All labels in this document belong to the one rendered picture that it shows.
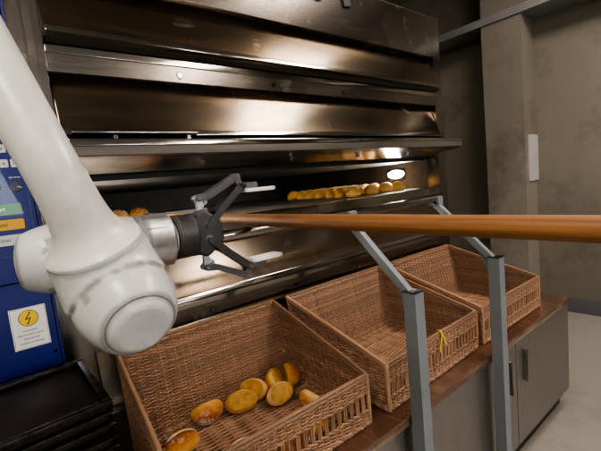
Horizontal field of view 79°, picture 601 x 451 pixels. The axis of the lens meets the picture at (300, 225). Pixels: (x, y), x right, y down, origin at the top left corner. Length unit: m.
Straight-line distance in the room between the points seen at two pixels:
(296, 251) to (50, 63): 0.98
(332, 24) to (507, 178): 2.23
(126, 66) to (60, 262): 0.91
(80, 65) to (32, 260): 0.77
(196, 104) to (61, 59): 0.38
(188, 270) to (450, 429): 1.00
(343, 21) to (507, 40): 2.04
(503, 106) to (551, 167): 0.65
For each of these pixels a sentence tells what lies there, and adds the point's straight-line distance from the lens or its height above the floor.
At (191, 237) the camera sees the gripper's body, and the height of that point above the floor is 1.20.
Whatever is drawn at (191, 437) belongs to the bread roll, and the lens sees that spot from 1.17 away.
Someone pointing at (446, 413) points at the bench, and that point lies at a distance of 1.41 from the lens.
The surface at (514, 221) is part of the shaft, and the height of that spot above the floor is 1.20.
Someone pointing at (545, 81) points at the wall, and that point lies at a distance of 3.76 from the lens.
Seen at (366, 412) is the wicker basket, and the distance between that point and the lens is 1.17.
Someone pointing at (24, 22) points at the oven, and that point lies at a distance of 1.28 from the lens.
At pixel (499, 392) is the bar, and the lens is 1.62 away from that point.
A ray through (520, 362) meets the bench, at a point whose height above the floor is 0.45.
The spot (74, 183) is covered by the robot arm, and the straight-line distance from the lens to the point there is 0.43.
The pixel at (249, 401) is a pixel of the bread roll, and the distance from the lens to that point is 1.26.
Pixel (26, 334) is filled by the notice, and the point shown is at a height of 0.96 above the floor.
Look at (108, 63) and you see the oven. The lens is 1.28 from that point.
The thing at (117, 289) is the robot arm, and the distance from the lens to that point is 0.41.
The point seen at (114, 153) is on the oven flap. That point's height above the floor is 1.39.
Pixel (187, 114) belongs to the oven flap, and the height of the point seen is 1.53.
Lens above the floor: 1.26
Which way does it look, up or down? 6 degrees down
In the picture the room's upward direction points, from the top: 6 degrees counter-clockwise
